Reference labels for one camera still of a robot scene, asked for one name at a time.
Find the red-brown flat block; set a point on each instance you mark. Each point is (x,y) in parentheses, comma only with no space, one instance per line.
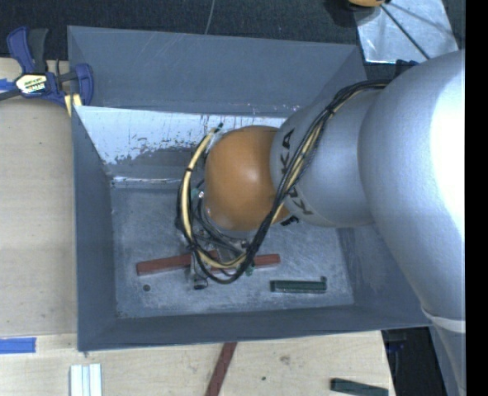
(161,265)
(221,369)

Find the dark green flat block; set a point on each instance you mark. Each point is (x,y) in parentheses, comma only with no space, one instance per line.
(357,387)
(297,286)

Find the grey metal bin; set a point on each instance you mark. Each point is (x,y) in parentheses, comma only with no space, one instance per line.
(153,229)

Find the pale wood flat board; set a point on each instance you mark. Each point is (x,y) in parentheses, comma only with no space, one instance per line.
(33,221)

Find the black cylinder on white bracket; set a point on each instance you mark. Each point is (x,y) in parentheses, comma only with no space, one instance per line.
(200,283)

